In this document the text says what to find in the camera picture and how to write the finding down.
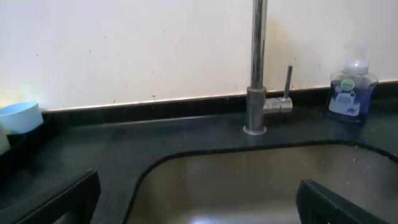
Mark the blue cup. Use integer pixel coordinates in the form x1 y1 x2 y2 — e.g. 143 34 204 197
0 101 45 135

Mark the blue soap bottle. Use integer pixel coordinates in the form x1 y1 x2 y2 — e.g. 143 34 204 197
325 43 379 124

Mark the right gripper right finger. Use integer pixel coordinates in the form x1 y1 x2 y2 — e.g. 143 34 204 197
295 179 391 224

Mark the black tray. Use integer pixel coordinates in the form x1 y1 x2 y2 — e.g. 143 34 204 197
0 114 57 175

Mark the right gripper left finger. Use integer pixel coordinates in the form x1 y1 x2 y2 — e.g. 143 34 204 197
0 169 102 224

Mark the steel sink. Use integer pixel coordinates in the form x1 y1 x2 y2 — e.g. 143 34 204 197
123 140 398 224

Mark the steel tap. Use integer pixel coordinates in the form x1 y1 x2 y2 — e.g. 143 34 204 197
243 0 294 136

